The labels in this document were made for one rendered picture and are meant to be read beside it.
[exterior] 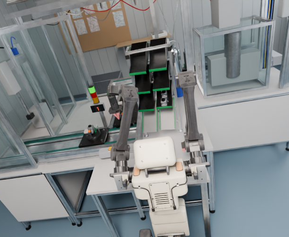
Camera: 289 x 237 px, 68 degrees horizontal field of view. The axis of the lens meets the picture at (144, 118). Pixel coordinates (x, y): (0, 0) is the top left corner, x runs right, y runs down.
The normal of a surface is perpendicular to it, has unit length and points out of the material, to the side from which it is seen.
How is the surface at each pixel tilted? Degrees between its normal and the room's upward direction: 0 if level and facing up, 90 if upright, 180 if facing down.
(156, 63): 25
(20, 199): 90
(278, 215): 0
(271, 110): 90
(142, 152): 48
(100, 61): 90
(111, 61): 90
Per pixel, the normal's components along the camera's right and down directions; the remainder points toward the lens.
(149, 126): -0.28, -0.21
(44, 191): -0.03, 0.52
